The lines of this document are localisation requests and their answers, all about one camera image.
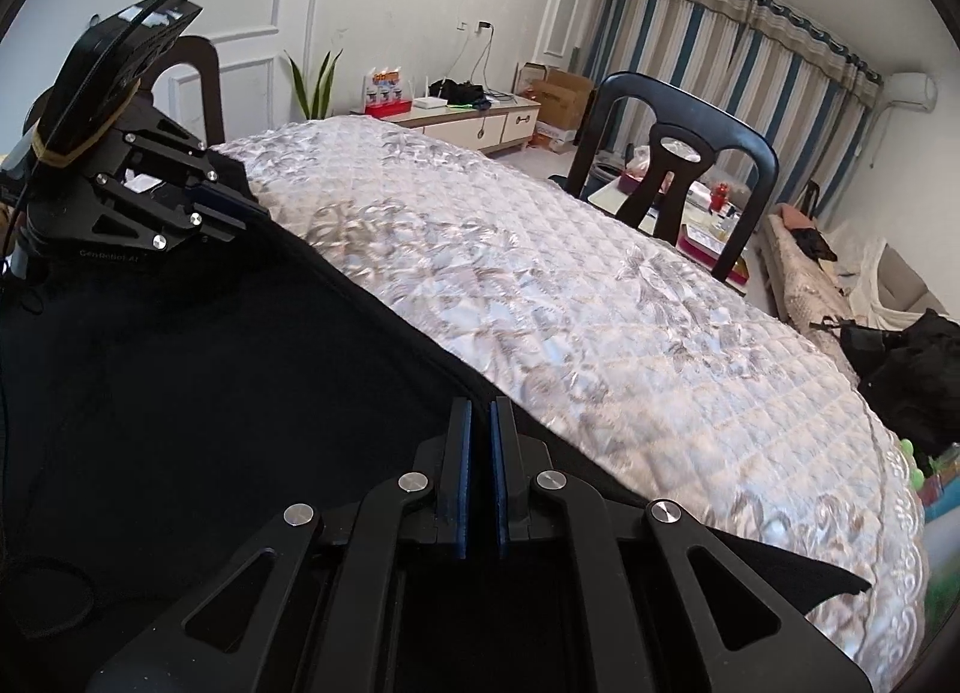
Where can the red white product box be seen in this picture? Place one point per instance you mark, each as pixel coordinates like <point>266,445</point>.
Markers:
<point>386,92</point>

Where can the cardboard box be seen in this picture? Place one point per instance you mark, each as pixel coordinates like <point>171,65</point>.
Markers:
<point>563,98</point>

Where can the black bag on sofa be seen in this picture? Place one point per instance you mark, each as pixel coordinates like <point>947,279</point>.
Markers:
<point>909,377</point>

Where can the white air conditioner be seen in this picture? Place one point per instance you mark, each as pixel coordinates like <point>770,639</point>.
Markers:
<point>914,91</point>

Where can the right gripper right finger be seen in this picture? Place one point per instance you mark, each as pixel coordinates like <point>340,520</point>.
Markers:
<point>666,603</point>

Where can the striped blue beige curtain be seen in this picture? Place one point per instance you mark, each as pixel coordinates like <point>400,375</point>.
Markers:
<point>811,96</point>

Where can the black pants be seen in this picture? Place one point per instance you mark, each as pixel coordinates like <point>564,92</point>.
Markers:
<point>158,412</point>

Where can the green snake plant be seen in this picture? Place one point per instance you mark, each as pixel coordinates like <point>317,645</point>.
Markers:
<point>314,97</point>

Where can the white low tv cabinet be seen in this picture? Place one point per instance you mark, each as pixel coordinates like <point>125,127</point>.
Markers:
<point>506,125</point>

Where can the white quilted bedspread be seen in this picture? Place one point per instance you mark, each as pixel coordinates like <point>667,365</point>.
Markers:
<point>650,367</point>

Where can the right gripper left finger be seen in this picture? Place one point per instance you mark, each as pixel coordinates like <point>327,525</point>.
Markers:
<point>310,602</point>

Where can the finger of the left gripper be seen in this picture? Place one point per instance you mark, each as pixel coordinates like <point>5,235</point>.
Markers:
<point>161,190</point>

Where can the beige sofa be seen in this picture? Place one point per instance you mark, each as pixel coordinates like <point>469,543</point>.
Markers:
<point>868,283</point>

